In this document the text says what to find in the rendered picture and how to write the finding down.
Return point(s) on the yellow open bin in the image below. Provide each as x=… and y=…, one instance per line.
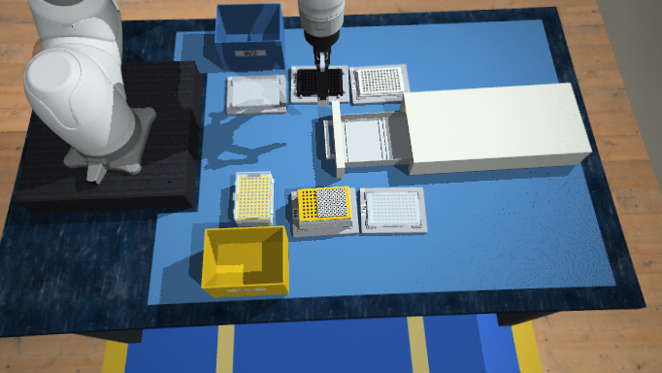
x=245, y=256

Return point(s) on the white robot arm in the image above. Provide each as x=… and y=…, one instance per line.
x=85, y=103

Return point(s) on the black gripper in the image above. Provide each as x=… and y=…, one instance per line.
x=322, y=49

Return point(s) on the blue bench mat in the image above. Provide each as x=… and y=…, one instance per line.
x=487, y=230

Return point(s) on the blue open-top bin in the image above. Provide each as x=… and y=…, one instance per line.
x=257, y=25

